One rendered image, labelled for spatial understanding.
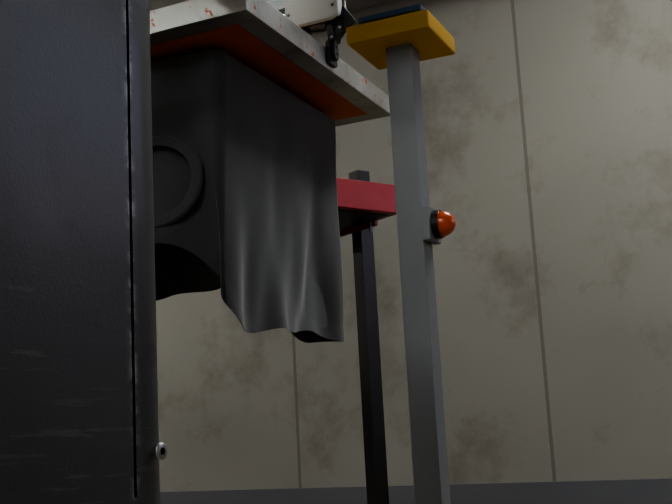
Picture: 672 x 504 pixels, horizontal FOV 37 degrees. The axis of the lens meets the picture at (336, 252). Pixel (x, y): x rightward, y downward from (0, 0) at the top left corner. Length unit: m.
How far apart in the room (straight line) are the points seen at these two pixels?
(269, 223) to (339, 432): 3.11
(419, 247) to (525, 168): 3.02
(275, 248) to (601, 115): 2.92
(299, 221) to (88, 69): 1.21
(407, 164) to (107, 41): 0.96
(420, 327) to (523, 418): 2.94
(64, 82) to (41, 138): 0.04
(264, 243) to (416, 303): 0.30
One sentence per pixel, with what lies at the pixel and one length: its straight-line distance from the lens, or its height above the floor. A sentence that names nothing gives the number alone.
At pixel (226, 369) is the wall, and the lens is 5.02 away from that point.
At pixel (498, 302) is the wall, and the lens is 4.42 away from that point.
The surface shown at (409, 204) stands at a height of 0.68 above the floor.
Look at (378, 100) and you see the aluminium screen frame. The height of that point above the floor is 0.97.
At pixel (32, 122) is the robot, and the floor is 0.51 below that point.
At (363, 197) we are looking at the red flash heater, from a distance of 3.05.
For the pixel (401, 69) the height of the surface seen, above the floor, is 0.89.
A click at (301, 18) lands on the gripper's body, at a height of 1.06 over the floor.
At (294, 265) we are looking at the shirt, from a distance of 1.72.
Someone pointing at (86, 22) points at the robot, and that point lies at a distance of 0.56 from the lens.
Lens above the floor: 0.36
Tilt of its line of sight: 10 degrees up
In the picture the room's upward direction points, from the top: 3 degrees counter-clockwise
